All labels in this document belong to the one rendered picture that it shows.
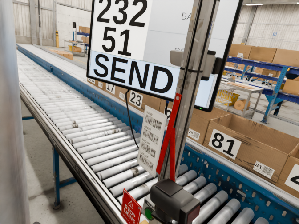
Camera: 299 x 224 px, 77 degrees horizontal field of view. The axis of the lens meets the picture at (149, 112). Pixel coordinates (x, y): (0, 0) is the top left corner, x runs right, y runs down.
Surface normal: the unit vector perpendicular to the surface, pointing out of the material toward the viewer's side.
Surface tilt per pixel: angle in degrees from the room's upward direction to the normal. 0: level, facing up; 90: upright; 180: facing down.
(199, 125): 90
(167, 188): 8
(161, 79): 86
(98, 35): 86
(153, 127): 90
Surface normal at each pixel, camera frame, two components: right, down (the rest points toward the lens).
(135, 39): -0.45, 0.18
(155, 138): -0.74, 0.13
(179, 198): 0.05, -0.97
